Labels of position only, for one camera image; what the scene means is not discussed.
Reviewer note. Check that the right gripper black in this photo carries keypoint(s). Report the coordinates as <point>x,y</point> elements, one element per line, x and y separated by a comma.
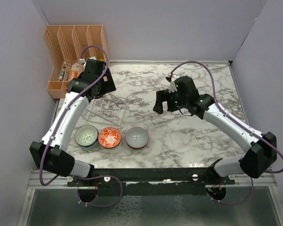
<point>162,96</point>

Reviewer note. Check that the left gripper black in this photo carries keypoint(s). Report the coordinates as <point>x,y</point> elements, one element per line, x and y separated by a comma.
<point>108,85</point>

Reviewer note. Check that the orange floral bowl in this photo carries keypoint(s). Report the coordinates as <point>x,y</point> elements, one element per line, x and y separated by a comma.
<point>109,137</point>

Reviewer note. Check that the green patterned bowl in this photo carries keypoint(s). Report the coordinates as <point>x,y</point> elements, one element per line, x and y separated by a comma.
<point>86,136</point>

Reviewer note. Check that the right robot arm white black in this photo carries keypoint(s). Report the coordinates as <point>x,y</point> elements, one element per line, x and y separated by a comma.
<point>258,147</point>

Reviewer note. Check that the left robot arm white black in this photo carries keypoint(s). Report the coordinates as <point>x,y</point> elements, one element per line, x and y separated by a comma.
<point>50,154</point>

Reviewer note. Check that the white green glue bottle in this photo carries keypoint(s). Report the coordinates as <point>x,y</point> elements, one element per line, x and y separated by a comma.
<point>62,74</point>

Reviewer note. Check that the orange plastic desk organizer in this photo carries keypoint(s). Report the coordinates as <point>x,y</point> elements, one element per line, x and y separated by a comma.
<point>65,44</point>

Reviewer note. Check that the white wire dish rack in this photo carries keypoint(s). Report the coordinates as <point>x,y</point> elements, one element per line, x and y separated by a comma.
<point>109,110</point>

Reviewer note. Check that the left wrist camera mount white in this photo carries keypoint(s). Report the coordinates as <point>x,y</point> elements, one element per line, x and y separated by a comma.
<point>82,60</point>

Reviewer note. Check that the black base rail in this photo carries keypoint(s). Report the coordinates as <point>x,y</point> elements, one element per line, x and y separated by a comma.
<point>151,181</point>

